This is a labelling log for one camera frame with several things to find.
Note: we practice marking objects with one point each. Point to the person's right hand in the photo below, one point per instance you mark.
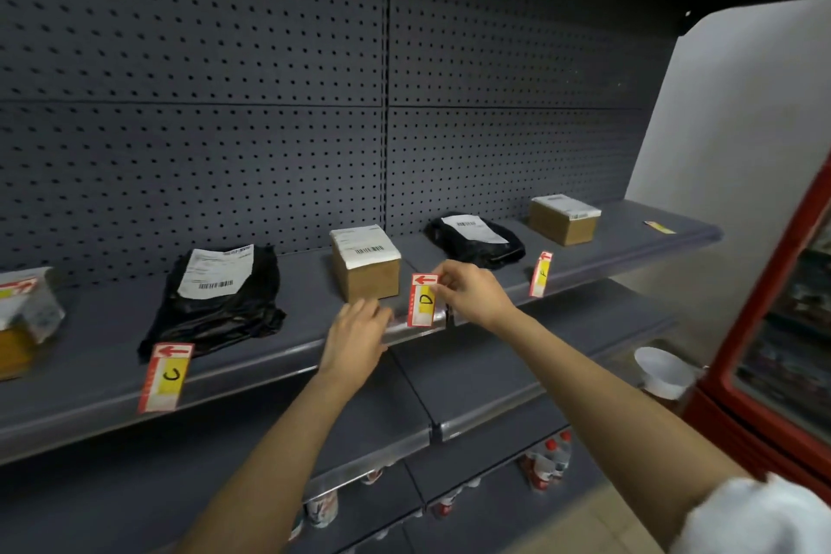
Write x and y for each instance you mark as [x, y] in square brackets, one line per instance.
[477, 300]

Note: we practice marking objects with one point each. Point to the person's left hand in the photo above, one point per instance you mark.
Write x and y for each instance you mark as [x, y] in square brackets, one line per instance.
[354, 346]

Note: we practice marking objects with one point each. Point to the person's left fingers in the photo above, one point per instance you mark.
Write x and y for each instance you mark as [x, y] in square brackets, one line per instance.
[371, 315]

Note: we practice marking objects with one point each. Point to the person's right thumb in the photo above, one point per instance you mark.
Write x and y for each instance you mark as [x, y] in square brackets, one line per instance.
[444, 295]

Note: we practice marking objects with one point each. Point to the red white yellow shelf tag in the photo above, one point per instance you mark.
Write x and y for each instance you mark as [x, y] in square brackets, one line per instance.
[16, 287]
[165, 378]
[422, 307]
[540, 274]

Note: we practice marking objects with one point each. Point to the person's right forearm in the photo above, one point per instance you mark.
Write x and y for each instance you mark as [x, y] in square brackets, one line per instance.
[604, 424]

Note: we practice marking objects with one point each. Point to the person's left forearm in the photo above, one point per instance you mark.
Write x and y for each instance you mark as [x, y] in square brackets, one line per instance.
[279, 469]

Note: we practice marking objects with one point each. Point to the tall cardboard box white label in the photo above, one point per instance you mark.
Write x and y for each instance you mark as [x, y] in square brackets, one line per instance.
[365, 268]

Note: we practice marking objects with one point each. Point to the small black parcel bag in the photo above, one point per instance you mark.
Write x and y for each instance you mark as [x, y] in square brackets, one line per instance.
[480, 242]

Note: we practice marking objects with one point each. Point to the flat cardboard box white label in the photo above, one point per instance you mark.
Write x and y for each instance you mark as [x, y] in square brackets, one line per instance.
[563, 219]

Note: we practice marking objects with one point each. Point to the large black parcel bag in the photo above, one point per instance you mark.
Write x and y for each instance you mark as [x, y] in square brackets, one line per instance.
[221, 307]

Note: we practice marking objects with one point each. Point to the dark grey pegboard panel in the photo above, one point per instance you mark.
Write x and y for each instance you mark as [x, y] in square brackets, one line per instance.
[519, 118]
[195, 86]

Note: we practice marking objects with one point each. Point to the red capped plastic bottle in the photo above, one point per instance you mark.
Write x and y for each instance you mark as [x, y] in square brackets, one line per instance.
[539, 466]
[562, 453]

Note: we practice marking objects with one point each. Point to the yellow flat tag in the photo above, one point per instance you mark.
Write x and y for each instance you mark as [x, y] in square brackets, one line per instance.
[659, 227]

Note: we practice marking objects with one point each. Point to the white plastic bowl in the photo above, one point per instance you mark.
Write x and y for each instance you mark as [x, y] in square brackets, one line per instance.
[663, 372]

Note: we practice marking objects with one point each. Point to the red glass door fridge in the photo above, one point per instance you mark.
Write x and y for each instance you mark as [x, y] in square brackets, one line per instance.
[766, 365]

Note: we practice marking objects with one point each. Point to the cardboard box in clear plastic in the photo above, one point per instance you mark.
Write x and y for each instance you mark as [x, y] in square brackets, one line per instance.
[26, 326]

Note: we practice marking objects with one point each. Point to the white sleeve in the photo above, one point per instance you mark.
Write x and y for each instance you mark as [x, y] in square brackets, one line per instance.
[759, 518]

